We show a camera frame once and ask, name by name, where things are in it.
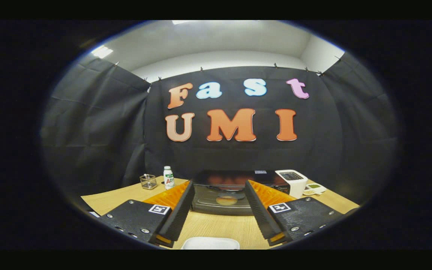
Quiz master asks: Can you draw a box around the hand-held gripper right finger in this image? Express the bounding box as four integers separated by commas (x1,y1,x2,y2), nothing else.
244,180,344,246

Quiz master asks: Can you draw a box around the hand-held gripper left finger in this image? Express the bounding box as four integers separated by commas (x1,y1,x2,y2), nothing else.
98,180,195,248

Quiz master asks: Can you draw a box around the black toaster oven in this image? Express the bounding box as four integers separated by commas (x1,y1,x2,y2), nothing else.
190,169,291,216

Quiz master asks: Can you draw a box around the white toaster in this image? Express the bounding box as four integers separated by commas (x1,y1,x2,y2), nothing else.
275,169,309,199

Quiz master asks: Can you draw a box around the white bottle green label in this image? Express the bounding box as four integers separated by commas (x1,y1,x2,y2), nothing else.
163,166,175,190

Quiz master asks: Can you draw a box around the white square plate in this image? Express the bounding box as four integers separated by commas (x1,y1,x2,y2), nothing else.
181,237,240,250

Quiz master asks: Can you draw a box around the small white snack dish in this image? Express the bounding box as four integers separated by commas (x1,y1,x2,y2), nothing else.
303,183,327,196

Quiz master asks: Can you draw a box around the black backdrop cloth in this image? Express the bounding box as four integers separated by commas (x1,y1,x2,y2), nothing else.
40,52,400,207

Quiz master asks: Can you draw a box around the small ceiling light panel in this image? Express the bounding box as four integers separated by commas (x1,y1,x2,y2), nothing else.
91,45,114,59

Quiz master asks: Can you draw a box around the small wire mesh holder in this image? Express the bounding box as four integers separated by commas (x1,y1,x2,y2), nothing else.
139,174,158,190

